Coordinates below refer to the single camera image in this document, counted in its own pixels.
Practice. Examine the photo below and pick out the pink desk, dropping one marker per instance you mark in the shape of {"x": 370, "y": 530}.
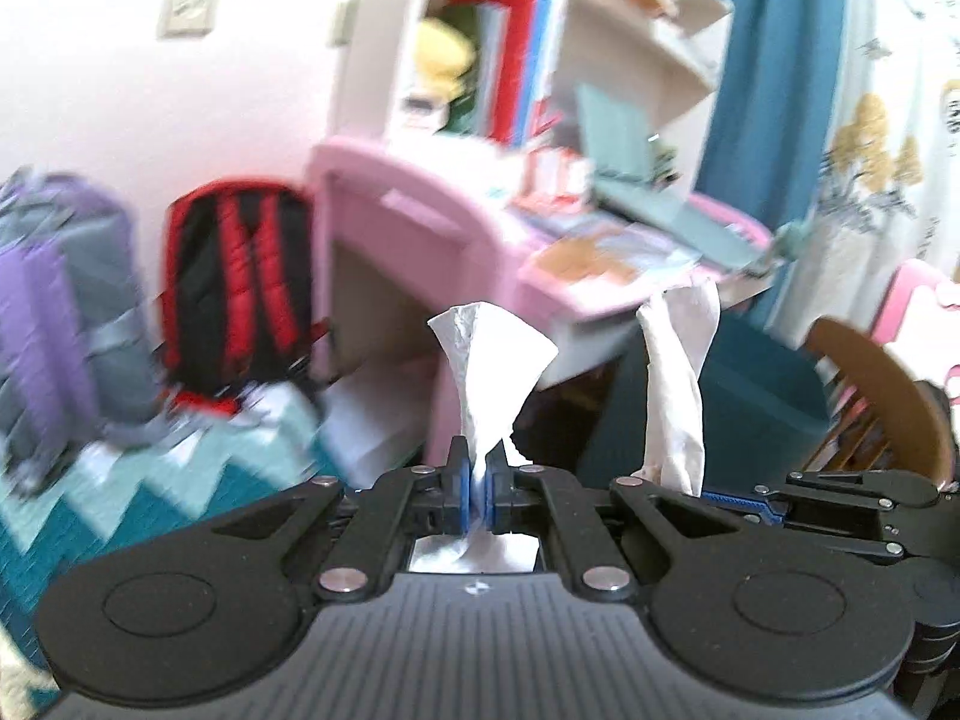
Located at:
{"x": 425, "y": 223}

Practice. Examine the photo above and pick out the orange white box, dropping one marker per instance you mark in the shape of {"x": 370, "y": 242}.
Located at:
{"x": 558, "y": 173}

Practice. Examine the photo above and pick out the teal trash bin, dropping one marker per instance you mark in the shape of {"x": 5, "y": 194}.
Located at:
{"x": 764, "y": 413}

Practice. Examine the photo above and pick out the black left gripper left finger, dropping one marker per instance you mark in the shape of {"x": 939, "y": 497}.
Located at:
{"x": 373, "y": 533}

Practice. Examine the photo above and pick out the purple grey backpack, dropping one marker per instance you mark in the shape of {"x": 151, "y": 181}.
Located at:
{"x": 76, "y": 360}

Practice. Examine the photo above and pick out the white bookshelf hutch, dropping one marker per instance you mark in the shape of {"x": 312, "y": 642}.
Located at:
{"x": 668, "y": 62}

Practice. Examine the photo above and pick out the blue curtain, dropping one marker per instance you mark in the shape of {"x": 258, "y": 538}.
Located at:
{"x": 773, "y": 108}

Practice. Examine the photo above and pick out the wall socket plate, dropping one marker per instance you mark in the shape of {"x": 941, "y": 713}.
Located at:
{"x": 187, "y": 18}

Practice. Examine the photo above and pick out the red and blue folders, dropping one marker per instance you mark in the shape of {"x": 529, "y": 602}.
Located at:
{"x": 516, "y": 44}

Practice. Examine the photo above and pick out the stack of magazines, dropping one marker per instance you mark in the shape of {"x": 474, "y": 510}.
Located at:
{"x": 596, "y": 244}

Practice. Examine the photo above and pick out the red black backpack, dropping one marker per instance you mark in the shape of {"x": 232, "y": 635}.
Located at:
{"x": 237, "y": 299}

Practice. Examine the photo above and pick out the yellow plush toy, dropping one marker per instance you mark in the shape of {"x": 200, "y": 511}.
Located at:
{"x": 443, "y": 56}

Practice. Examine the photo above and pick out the wooden chair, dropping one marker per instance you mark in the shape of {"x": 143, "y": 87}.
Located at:
{"x": 882, "y": 418}

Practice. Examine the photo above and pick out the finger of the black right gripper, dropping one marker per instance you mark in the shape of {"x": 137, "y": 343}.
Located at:
{"x": 900, "y": 487}
{"x": 848, "y": 524}

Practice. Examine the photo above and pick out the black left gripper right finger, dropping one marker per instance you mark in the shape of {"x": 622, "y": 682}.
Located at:
{"x": 551, "y": 504}

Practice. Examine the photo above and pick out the teal and cream quilt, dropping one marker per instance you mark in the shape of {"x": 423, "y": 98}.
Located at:
{"x": 108, "y": 499}

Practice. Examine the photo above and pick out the green book stand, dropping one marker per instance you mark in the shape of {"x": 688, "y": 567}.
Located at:
{"x": 614, "y": 135}

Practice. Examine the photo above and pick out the white twisted tissue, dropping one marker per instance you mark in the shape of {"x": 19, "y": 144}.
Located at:
{"x": 678, "y": 326}

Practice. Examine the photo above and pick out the printed tree curtain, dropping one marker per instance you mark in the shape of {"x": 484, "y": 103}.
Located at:
{"x": 888, "y": 185}

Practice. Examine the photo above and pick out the green desk clamp roller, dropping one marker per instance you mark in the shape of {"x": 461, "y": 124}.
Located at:
{"x": 787, "y": 245}

